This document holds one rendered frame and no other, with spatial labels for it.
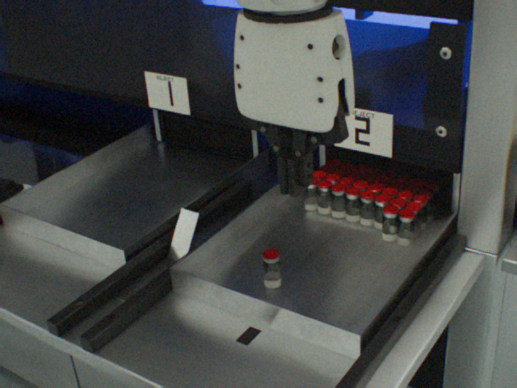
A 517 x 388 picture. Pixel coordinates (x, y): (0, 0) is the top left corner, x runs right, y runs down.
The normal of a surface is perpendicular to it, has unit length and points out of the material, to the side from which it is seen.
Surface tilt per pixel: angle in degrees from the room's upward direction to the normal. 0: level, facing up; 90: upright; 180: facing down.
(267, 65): 91
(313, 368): 0
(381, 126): 90
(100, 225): 0
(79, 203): 0
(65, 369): 90
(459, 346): 90
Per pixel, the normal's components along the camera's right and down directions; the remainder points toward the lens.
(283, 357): -0.07, -0.88
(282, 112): -0.54, 0.55
